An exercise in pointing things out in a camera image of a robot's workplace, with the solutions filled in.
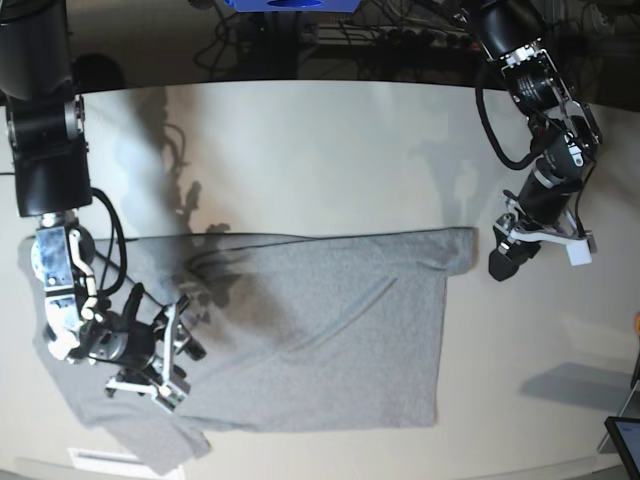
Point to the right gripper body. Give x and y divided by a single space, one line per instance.
134 347

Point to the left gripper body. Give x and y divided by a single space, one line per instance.
556 174

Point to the grey T-shirt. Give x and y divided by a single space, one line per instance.
300 335

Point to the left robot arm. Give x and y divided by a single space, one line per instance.
565 137

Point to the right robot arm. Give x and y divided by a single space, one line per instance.
45 120

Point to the white table label strip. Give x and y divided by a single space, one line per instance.
84 458

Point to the orange object at edge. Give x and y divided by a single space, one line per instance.
637 322

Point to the black power strip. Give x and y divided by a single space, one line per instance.
427 37

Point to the black tablet device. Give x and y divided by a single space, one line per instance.
624 433

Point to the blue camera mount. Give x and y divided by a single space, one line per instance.
333 6

